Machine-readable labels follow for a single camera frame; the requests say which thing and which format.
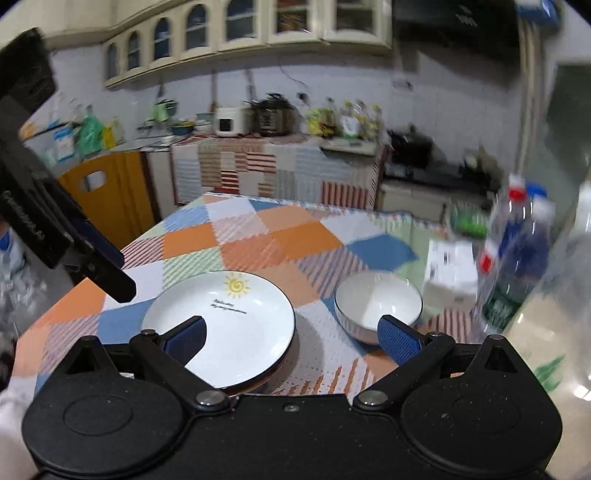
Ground row of cooking oil bottles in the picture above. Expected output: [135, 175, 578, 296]
[305, 99, 384, 139]

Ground clear bottle with green label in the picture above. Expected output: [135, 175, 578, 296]
[480, 203, 555, 333]

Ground striped patchwork counter cloth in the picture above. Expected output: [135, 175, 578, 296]
[171, 136, 386, 210]

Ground cream wall cabinets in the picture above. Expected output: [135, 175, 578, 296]
[102, 0, 395, 88]

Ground green cloth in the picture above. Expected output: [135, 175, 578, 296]
[150, 97, 178, 123]

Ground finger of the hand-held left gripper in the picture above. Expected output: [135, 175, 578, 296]
[76, 218, 125, 269]
[65, 251, 137, 304]

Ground patchwork checked tablecloth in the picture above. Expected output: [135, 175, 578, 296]
[11, 193, 485, 402]

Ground dark pressure cooker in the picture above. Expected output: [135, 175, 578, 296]
[252, 93, 296, 137]

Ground green plastic bag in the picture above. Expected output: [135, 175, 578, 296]
[76, 107, 106, 155]

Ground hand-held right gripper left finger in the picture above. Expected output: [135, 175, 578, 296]
[68, 315, 232, 412]

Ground black range hood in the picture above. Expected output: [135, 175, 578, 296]
[392, 0, 522, 47]

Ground white rice cooker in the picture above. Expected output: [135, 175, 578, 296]
[215, 106, 252, 137]

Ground brown wooden chair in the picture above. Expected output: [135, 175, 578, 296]
[55, 151, 155, 252]

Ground black cooking pot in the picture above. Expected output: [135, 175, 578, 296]
[388, 127, 437, 169]

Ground white plate with yellow sun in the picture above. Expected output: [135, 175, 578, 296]
[141, 271, 296, 393]

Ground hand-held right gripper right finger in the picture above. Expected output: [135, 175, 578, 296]
[352, 315, 521, 410]

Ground grey refrigerator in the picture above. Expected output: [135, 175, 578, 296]
[18, 117, 86, 178]

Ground white tissue box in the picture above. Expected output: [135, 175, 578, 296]
[422, 237, 481, 308]

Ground clear rice bag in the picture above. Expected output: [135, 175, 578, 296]
[501, 180, 591, 416]

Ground green plastic basket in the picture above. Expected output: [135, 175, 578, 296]
[448, 203, 490, 238]

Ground white tray with dark rim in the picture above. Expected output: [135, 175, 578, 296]
[321, 138, 377, 155]

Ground white bowl with dark rim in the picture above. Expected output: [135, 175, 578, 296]
[334, 272, 424, 346]

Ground black gas stove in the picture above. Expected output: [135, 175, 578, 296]
[385, 161, 502, 192]

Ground clear bottle with red cap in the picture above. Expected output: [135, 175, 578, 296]
[475, 184, 527, 296]

